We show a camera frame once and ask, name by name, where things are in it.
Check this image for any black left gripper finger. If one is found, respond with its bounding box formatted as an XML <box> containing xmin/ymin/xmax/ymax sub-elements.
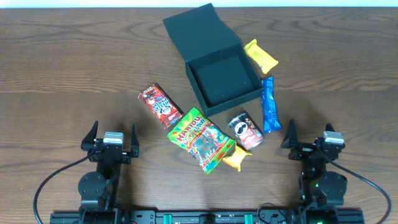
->
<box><xmin>131</xmin><ymin>124</ymin><xmax>139</xmax><ymax>157</ymax></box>
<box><xmin>81</xmin><ymin>121</ymin><xmax>98</xmax><ymax>152</ymax></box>

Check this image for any blue Oreo cookie pack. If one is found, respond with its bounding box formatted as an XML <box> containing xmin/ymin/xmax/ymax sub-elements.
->
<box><xmin>261</xmin><ymin>77</ymin><xmax>282</xmax><ymax>134</ymax></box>

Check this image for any small Pringles can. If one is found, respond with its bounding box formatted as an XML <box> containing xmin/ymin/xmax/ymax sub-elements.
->
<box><xmin>228</xmin><ymin>113</ymin><xmax>264</xmax><ymax>151</ymax></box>

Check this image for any red Hello Panda box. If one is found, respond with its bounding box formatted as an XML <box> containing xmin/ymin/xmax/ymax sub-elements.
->
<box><xmin>138</xmin><ymin>83</ymin><xmax>183</xmax><ymax>129</ymax></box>

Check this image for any small yellow snack packet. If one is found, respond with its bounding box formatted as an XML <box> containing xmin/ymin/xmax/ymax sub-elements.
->
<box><xmin>222</xmin><ymin>145</ymin><xmax>252</xmax><ymax>172</ymax></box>

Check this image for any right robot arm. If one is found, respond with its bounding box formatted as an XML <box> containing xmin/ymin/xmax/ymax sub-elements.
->
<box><xmin>280</xmin><ymin>119</ymin><xmax>348</xmax><ymax>223</ymax></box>

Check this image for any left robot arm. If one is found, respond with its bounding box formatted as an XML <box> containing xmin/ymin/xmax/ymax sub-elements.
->
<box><xmin>78</xmin><ymin>121</ymin><xmax>139</xmax><ymax>224</ymax></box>

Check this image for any green Haribo gummy bag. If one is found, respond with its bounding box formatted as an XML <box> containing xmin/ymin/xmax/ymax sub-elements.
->
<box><xmin>168</xmin><ymin>107</ymin><xmax>236</xmax><ymax>174</ymax></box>

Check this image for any yellow snack bar wrapper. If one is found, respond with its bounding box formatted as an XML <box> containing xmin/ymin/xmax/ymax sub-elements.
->
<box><xmin>243</xmin><ymin>39</ymin><xmax>279</xmax><ymax>74</ymax></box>

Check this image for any black open gift box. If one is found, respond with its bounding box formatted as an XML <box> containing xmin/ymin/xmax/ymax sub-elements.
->
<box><xmin>163</xmin><ymin>4</ymin><xmax>264</xmax><ymax>116</ymax></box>

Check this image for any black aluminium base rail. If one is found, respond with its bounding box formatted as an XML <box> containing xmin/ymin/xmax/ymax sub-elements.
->
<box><xmin>50</xmin><ymin>208</ymin><xmax>364</xmax><ymax>224</ymax></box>

